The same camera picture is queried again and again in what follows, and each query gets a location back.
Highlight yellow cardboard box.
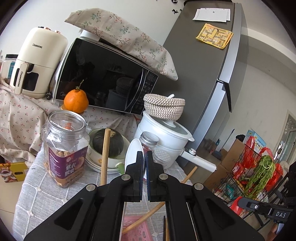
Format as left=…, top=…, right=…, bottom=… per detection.
left=0, top=162, right=29, bottom=183

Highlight white electric pot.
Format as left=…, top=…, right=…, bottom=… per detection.
left=134, top=111, right=216, bottom=173

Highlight orange tangerine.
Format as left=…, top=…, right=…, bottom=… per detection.
left=63, top=80, right=89, bottom=113

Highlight grey checked tablecloth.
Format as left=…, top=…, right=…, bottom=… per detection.
left=11, top=143, right=195, bottom=241

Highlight clear container blue label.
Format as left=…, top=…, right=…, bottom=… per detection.
left=1, top=54, right=18, bottom=81

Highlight green vegetables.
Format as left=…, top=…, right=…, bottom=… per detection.
left=244, top=155, right=275, bottom=199

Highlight dark green pumpkin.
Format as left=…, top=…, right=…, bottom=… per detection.
left=92, top=128, right=124, bottom=158

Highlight red goji jar metal lid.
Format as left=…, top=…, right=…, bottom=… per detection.
left=139, top=132, right=159, bottom=158

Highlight black microwave oven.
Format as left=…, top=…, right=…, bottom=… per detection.
left=52, top=37, right=159, bottom=115

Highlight floral cloth over shelf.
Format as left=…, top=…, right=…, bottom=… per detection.
left=0, top=80, right=137, bottom=166

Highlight clear jar purple label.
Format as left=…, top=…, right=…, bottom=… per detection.
left=42, top=109, right=90, bottom=187

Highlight woven rope basket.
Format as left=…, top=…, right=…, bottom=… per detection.
left=143, top=94, right=186, bottom=121

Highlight pink perforated utensil basket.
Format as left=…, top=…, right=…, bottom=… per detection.
left=121, top=216, right=153, bottom=241

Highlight red goji jar white lid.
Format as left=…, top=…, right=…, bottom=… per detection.
left=152, top=149, right=171, bottom=169

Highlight white ceramic bowl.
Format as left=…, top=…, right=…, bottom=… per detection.
left=86, top=128, right=130, bottom=174

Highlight black wire rack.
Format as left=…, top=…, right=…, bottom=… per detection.
left=212, top=138, right=290, bottom=220

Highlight yellow paper on fridge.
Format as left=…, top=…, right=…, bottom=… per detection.
left=196, top=23, right=233, bottom=49

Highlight grey refrigerator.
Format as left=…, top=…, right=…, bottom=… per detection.
left=152, top=1, right=248, bottom=149

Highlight white plate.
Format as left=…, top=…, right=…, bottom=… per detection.
left=125, top=138, right=147, bottom=180

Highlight long wooden chopstick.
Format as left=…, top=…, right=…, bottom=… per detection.
left=122, top=166, right=197, bottom=235

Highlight white paper on fridge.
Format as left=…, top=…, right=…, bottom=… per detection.
left=193, top=8, right=231, bottom=23

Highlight right hand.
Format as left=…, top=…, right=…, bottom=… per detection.
left=267, top=223, right=285, bottom=241

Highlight floral cloth on microwave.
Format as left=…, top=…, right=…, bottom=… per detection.
left=65, top=8, right=178, bottom=81

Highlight cream air fryer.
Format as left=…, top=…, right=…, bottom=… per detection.
left=10, top=27, right=68, bottom=98

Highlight black chopstick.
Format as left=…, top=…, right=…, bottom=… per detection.
left=163, top=216, right=167, bottom=241

